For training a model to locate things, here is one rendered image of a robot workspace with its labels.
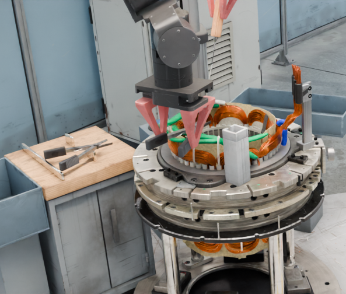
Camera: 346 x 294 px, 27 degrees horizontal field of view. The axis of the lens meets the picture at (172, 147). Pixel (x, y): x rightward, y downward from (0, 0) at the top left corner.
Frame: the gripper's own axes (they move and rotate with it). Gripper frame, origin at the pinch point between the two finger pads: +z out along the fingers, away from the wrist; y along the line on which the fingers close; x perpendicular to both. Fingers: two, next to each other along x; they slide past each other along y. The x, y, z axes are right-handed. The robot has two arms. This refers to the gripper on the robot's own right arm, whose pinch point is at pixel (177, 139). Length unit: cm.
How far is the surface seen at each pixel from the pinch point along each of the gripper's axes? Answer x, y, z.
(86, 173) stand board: 1.3, -21.1, 11.1
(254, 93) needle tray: 50, -14, 11
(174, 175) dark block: 0.6, -1.6, 6.9
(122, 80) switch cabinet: 187, -165, 73
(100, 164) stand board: 5.2, -21.0, 11.0
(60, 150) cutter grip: 2.8, -28.1, 8.5
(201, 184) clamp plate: 0.7, 3.4, 7.2
